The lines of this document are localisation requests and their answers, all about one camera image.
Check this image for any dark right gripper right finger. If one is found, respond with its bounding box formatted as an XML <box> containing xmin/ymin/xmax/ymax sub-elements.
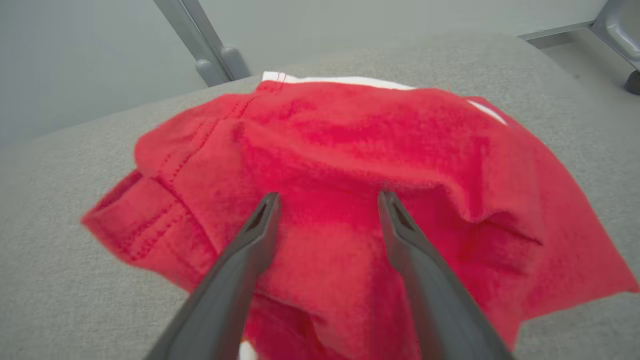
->
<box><xmin>377</xmin><ymin>189</ymin><xmax>516</xmax><ymax>360</ymax></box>

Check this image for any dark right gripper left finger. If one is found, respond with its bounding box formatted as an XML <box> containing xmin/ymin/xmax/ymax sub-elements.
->
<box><xmin>145</xmin><ymin>192</ymin><xmax>282</xmax><ymax>360</ymax></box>

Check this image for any red basketball jersey white trim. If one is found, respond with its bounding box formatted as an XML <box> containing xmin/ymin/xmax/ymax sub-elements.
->
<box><xmin>80</xmin><ymin>71</ymin><xmax>640</xmax><ymax>360</ymax></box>

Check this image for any grey fabric sofa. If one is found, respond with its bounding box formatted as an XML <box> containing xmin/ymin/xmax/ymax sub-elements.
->
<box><xmin>0</xmin><ymin>32</ymin><xmax>640</xmax><ymax>360</ymax></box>

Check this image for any grey metal post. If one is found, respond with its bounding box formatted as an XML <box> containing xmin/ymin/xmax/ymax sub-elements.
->
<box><xmin>152</xmin><ymin>0</ymin><xmax>232</xmax><ymax>87</ymax></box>
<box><xmin>180</xmin><ymin>0</ymin><xmax>252</xmax><ymax>81</ymax></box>

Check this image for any grey metal cart frame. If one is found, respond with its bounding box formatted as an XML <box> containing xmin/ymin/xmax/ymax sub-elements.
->
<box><xmin>590</xmin><ymin>0</ymin><xmax>640</xmax><ymax>96</ymax></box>

